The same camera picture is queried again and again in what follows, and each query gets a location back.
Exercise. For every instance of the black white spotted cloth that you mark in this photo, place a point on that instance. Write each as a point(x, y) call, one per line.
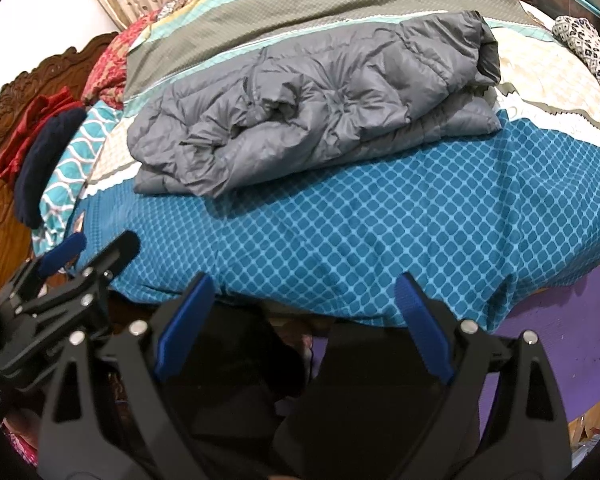
point(590, 55)

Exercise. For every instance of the red cloth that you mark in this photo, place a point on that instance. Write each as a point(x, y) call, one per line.
point(25, 135)

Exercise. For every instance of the purple floor mat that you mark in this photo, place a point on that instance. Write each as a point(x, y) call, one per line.
point(570, 335)

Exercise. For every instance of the teal white patterned pillow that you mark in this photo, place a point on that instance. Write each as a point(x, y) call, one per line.
point(75, 170)

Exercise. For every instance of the dark navy cloth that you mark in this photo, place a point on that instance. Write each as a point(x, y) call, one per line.
point(45, 165)

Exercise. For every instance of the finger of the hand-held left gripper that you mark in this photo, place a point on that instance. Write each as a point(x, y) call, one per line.
point(62, 255)
point(112, 257)

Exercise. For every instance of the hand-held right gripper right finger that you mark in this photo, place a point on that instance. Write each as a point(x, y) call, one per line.
point(425, 330)

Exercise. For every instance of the carved wooden headboard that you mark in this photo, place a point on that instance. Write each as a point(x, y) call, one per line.
point(10, 90)

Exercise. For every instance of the blue patterned bed sheet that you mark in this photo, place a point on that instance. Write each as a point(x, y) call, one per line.
point(380, 235)

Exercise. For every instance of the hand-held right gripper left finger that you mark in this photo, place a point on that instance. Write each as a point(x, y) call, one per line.
point(185, 325)

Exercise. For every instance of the grey puffer jacket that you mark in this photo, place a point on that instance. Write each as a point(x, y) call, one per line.
point(305, 100)

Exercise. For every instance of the person's red floral garment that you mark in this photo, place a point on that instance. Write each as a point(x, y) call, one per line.
point(22, 447)

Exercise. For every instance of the person's black pants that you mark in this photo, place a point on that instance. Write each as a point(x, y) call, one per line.
point(360, 385)

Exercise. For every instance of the red floral quilt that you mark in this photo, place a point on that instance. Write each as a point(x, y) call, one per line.
point(110, 70)

